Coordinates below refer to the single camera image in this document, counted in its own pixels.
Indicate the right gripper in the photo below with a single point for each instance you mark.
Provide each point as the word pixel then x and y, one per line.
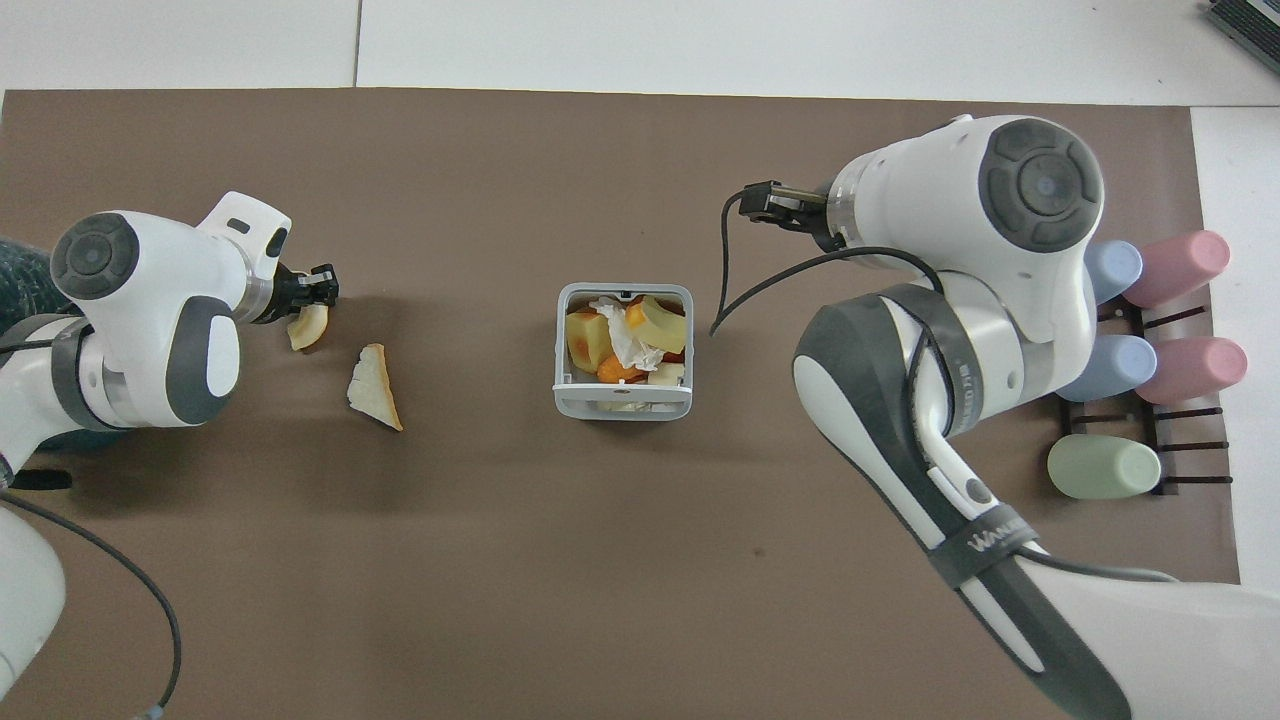
pixel 822 215

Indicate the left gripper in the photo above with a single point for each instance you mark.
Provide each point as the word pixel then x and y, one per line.
pixel 288 293

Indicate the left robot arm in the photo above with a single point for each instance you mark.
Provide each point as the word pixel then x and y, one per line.
pixel 150 290

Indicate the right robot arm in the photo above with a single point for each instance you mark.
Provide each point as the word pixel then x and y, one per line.
pixel 1010 300

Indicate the small grey trash bin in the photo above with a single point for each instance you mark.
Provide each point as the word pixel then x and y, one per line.
pixel 622 404

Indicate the torn bread slice piece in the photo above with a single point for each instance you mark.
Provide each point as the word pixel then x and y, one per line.
pixel 373 390

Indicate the white food chunk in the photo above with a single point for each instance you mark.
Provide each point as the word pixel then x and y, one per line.
pixel 667 375

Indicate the orange peel piece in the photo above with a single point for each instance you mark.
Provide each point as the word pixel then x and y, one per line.
pixel 618 371

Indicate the light blue cup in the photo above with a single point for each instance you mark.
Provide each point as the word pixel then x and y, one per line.
pixel 1120 366
pixel 1115 270

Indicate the pink cup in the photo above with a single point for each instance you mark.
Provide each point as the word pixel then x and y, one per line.
pixel 1195 370
pixel 1180 266

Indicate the light green cup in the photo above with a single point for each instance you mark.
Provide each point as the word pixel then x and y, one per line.
pixel 1100 468

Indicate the black cup rack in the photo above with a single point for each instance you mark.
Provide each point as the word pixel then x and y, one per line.
pixel 1190 413

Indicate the grey device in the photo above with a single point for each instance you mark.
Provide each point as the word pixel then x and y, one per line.
pixel 1248 22

